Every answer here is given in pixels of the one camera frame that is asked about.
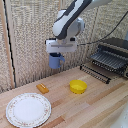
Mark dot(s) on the black toaster oven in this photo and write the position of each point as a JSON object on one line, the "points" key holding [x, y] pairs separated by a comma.
{"points": [[111, 55]]}

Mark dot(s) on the yellow plastic bowl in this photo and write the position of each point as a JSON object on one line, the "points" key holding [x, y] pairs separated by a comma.
{"points": [[78, 86]]}

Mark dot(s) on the white floral rim plate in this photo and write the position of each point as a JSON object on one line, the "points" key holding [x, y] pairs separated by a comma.
{"points": [[28, 110]]}

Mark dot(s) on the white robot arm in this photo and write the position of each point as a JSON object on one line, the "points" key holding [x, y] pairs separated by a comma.
{"points": [[68, 20]]}

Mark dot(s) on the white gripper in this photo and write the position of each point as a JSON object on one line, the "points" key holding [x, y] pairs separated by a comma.
{"points": [[61, 46]]}

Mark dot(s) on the orange brown block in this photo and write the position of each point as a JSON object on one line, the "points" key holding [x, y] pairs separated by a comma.
{"points": [[42, 88]]}

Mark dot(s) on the blue cup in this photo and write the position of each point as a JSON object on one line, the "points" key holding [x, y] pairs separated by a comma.
{"points": [[55, 62]]}

